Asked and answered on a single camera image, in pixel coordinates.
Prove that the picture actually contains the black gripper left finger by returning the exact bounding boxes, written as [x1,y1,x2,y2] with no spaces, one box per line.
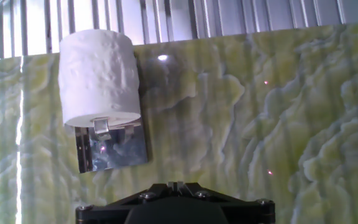
[75,182,177,224]

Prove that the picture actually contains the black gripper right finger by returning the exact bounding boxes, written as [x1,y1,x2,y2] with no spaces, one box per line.
[176,182,275,224]

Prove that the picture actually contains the white toilet paper roll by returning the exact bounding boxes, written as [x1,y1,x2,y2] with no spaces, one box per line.
[57,29,142,128]

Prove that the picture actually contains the green marble pattern mat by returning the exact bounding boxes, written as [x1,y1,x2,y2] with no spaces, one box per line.
[0,21,358,224]

